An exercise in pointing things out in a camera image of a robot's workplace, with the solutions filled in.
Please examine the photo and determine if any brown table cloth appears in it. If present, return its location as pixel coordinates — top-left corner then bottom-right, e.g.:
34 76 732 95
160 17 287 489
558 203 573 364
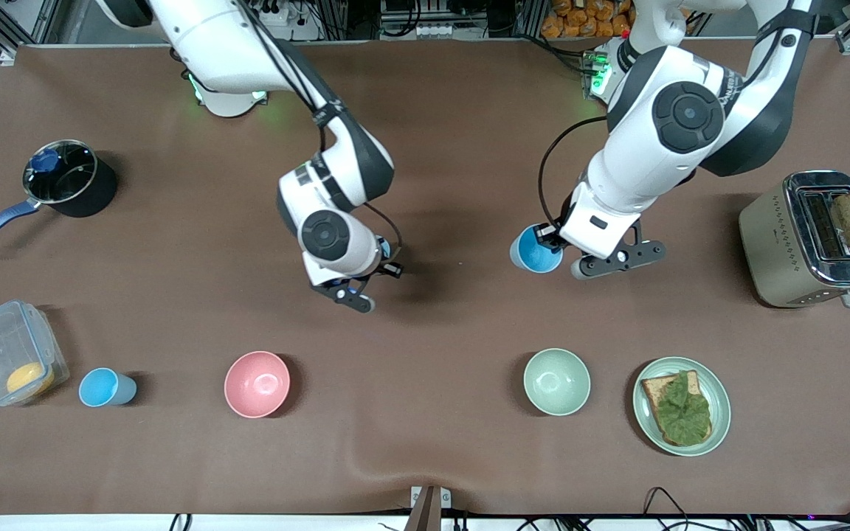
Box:
0 38 850 517

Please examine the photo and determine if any bag of orange snacks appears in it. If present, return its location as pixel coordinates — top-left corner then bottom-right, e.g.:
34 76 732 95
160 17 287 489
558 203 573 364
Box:
541 0 636 40

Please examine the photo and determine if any looped black cable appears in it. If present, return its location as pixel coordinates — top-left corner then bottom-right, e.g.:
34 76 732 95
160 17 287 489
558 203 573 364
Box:
642 486 693 521

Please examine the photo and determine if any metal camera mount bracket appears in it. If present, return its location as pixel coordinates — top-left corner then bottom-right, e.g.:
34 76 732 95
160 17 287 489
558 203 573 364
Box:
410 485 452 531

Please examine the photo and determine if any pale green plate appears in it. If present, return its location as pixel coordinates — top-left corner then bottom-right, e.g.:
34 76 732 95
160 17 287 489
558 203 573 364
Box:
632 357 732 457

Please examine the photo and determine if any black pot blue handle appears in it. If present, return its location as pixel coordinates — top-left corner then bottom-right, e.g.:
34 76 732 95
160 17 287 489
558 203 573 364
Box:
0 139 119 254

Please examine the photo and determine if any green lettuce leaf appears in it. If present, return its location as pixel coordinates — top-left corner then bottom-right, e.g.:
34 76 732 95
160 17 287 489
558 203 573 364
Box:
652 371 713 446

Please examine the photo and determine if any beige chrome toaster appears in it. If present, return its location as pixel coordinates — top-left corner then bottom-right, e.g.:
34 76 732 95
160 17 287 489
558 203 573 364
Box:
738 170 850 309

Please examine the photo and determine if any pink bowl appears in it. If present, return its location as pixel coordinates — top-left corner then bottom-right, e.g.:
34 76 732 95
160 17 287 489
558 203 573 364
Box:
224 350 291 419

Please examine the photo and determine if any glass lid blue knob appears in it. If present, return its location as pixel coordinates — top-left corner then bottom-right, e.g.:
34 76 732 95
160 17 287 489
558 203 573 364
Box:
24 140 97 206

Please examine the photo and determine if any white power strip with plugs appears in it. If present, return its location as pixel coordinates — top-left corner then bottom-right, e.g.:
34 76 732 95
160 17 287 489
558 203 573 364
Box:
252 2 291 28

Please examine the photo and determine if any toast slice under lettuce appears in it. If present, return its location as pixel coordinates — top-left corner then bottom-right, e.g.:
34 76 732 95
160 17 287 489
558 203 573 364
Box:
640 370 713 447

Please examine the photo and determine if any pale green bowl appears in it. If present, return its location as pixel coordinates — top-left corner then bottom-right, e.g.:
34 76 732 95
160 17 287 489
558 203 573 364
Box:
522 347 592 417

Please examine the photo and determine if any orange round food piece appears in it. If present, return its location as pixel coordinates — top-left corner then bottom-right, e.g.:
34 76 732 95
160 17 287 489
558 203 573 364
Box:
6 361 55 396

